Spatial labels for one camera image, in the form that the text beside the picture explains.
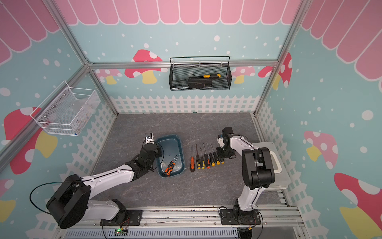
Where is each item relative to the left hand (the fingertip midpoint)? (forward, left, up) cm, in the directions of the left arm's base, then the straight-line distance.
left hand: (157, 145), depth 88 cm
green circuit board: (-42, +14, -14) cm, 46 cm away
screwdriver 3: (-11, -7, -10) cm, 17 cm away
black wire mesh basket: (+40, -12, +23) cm, 48 cm away
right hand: (0, -40, -10) cm, 41 cm away
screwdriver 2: (-6, -37, -10) cm, 39 cm away
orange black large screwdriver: (-9, -21, -9) cm, 25 cm away
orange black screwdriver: (-4, -30, -10) cm, 32 cm away
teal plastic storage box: (+2, -7, -4) cm, 9 cm away
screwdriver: (0, -36, -11) cm, 37 cm away
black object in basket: (+29, -25, +24) cm, 45 cm away
